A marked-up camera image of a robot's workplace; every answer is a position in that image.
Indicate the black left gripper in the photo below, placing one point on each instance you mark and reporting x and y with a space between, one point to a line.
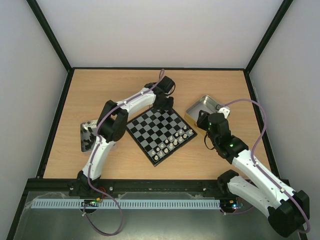
169 107

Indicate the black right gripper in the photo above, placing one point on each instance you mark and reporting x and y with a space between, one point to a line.
203 120

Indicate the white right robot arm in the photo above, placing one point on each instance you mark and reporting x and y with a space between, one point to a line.
285 209

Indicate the empty gold metal tin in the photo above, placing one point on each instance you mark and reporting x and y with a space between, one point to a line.
204 104

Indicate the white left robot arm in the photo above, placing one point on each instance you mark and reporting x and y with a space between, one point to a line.
111 127

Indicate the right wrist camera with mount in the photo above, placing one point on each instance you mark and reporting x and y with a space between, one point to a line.
225 110

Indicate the light blue slotted cable duct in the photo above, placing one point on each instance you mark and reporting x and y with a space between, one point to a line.
128 204

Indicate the pink tin with black pieces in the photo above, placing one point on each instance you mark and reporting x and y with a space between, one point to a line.
88 134

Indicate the black and silver chessboard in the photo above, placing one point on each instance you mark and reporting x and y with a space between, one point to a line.
152 127

